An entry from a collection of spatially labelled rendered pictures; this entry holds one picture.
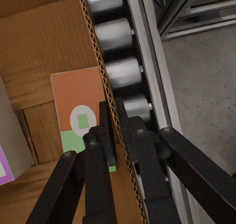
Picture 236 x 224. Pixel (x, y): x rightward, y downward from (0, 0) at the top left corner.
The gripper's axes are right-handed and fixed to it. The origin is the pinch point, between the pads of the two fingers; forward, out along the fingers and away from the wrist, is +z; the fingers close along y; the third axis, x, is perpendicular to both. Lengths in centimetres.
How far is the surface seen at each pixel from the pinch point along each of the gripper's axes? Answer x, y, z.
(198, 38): -10, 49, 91
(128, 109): -4.9, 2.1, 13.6
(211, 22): -2, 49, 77
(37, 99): 0.2, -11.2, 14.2
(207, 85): -34, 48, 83
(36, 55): 6.4, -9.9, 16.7
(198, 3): 7, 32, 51
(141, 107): -5.0, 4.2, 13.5
